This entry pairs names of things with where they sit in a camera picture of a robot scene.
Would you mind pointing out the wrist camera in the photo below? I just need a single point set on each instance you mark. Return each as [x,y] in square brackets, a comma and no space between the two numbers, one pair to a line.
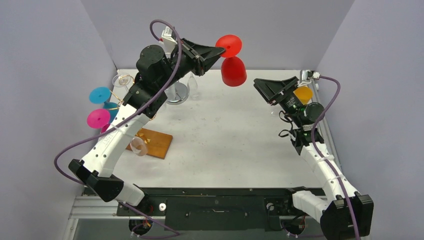
[168,39]
[307,75]

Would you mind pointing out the clear glass on gold rack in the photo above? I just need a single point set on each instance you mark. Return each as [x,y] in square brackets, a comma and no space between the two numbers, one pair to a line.
[123,80]

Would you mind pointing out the red wine glass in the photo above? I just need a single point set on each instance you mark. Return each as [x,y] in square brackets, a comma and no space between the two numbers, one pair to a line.
[233,70]

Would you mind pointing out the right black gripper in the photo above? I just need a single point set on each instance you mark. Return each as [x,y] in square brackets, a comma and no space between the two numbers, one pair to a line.
[284,93]

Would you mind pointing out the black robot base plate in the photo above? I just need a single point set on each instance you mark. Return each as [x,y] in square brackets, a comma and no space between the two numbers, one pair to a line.
[220,209]

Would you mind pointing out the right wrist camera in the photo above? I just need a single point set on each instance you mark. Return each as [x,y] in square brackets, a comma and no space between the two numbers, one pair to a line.
[307,75]

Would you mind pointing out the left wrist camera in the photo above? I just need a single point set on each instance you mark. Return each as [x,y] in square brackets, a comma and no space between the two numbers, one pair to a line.
[168,39]

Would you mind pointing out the clear champagne flute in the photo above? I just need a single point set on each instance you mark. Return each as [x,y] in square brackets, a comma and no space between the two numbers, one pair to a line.
[192,86]

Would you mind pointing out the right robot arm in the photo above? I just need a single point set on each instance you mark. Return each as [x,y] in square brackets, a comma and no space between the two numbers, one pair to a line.
[346,213]

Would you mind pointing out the orange cup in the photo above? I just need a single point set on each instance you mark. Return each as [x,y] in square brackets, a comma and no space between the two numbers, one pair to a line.
[304,94]

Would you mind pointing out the pink wine glass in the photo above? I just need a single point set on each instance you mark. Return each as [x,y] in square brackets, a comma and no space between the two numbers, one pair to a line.
[99,119]

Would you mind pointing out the clear wine glass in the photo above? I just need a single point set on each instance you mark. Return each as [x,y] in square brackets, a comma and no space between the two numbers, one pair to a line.
[138,146]

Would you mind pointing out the gold wire glass rack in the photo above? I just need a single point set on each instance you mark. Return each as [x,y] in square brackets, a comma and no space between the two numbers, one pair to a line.
[122,99]

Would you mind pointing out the silver wire glass rack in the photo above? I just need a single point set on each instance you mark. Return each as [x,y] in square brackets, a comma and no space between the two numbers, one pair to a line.
[177,93]

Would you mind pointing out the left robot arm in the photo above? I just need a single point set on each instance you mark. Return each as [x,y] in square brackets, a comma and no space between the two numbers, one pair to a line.
[143,100]

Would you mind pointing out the wooden rack base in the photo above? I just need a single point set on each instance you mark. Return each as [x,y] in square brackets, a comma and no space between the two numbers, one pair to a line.
[158,143]

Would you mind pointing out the blue wine glass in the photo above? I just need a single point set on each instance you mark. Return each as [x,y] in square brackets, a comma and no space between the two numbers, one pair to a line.
[101,96]

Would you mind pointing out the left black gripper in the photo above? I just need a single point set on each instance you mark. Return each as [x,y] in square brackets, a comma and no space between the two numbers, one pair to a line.
[211,54]

